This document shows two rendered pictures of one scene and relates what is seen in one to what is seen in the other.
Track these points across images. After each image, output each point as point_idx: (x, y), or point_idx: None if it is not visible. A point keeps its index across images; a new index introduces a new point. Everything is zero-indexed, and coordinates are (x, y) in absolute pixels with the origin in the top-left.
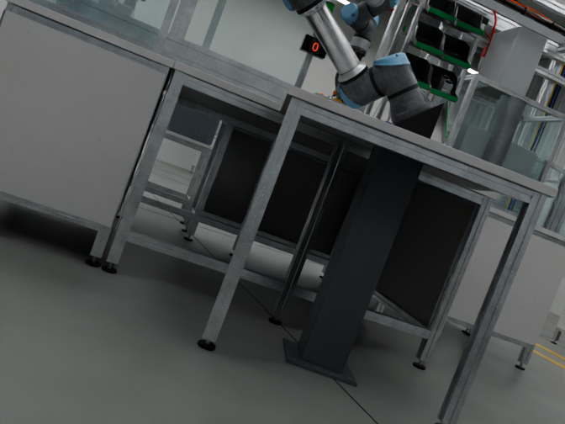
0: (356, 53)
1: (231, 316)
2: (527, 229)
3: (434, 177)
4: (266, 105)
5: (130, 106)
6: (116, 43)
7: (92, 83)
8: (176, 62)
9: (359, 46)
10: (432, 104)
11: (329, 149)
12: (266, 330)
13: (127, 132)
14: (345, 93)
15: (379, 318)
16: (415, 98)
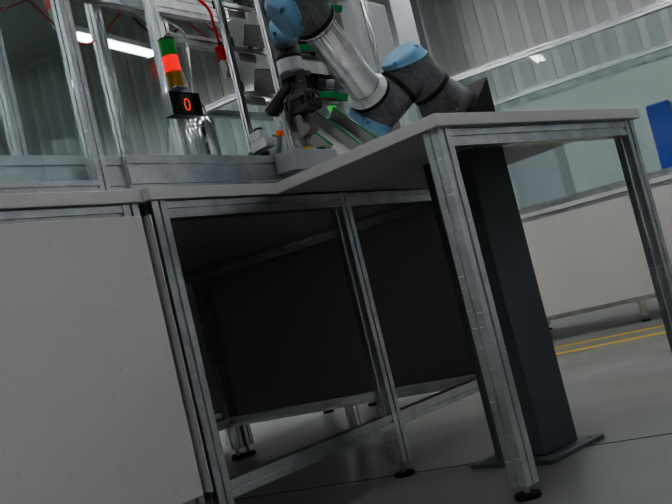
0: (304, 77)
1: (397, 494)
2: (639, 160)
3: (420, 190)
4: (263, 193)
5: (128, 290)
6: (61, 202)
7: (65, 285)
8: (149, 189)
9: (299, 67)
10: None
11: (190, 254)
12: (438, 477)
13: (145, 333)
14: (376, 120)
15: (468, 388)
16: (457, 85)
